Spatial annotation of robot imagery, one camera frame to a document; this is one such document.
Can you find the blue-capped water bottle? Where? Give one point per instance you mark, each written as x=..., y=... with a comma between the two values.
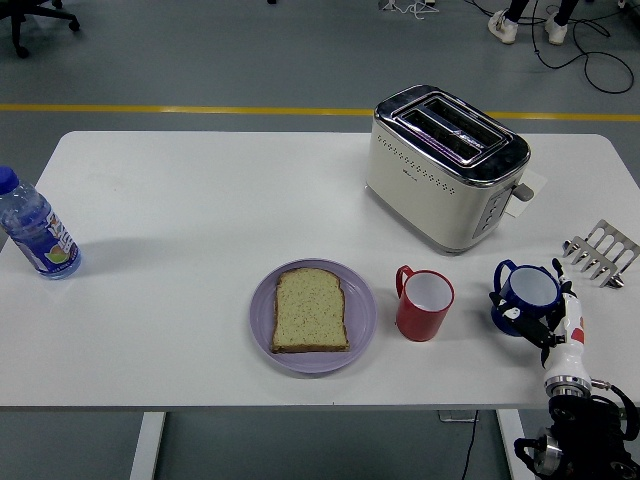
x=37, y=235

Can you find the cream and chrome toaster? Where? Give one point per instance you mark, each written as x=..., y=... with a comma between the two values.
x=425, y=200

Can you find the red enamel cup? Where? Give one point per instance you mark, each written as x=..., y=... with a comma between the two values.
x=417, y=322

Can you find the white table leg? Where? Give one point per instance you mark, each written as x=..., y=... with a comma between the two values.
x=510, y=435
x=147, y=445

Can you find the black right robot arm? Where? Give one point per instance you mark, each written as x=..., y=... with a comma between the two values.
x=585, y=430

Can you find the blue enamel cup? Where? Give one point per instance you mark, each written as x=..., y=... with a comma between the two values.
x=532, y=287

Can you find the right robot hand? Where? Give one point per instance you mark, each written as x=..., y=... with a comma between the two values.
x=570, y=340

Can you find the grey table control box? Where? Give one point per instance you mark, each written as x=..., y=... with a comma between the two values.
x=452, y=416

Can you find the person's leg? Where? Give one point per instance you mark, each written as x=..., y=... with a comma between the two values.
x=517, y=7
x=565, y=9

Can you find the black office chair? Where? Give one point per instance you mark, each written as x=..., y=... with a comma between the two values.
x=20, y=15

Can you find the metal toast rack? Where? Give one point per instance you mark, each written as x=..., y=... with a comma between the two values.
x=607, y=250

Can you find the slice of toast bread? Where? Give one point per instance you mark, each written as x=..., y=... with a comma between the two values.
x=310, y=310

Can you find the person's white shoe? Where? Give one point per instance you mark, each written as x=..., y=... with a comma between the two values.
x=502, y=27
x=556, y=31

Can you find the purple round plate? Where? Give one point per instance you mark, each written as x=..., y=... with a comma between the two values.
x=360, y=310

